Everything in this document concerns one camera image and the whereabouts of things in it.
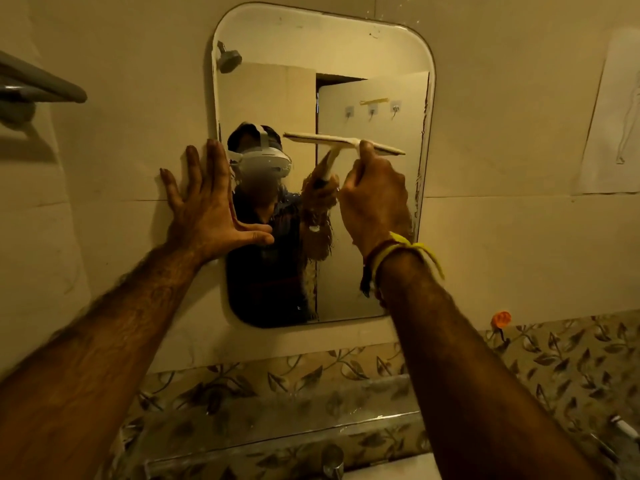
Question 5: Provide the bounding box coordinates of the person's left hand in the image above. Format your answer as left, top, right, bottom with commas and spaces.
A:
159, 139, 275, 268

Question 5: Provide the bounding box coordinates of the person's right hand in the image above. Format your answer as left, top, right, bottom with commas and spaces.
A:
337, 140, 414, 259

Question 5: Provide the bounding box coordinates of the white window squeegee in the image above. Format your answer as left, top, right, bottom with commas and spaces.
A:
282, 132, 407, 157

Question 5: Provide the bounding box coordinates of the person's left forearm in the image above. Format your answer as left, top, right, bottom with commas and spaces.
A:
0, 241, 207, 480

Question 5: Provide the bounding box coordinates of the person's right forearm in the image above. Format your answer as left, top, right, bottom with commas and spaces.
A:
376, 251, 608, 480

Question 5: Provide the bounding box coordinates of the yellow red thread wristband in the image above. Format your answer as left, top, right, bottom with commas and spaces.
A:
359, 232, 446, 298

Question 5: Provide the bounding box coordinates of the clear glass shelf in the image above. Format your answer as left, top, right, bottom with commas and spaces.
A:
142, 377, 432, 469

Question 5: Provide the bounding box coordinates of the chrome tap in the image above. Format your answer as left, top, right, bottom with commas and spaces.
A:
320, 444, 347, 480

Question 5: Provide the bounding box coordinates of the paper sheet with line drawing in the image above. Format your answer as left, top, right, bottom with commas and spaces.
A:
572, 27, 640, 196

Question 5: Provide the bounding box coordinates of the white sink basin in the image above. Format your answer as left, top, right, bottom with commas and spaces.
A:
344, 452, 444, 480

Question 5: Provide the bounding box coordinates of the white toothbrush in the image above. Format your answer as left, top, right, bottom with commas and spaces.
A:
609, 415, 640, 441

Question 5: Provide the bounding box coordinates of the rounded wall mirror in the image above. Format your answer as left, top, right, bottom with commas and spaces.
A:
210, 2, 437, 329

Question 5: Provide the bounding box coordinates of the grey towel rail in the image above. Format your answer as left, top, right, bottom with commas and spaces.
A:
0, 50, 88, 130

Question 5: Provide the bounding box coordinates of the orange wall hook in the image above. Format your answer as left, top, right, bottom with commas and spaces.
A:
490, 311, 513, 341

